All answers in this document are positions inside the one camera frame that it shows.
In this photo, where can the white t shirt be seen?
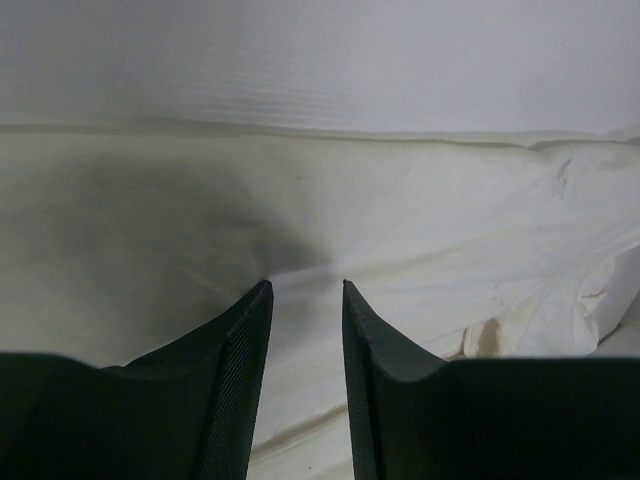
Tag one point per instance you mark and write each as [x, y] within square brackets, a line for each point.
[114, 244]

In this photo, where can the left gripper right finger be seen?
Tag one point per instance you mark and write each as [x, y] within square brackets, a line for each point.
[413, 415]

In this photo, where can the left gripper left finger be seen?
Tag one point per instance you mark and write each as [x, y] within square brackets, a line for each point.
[184, 411]

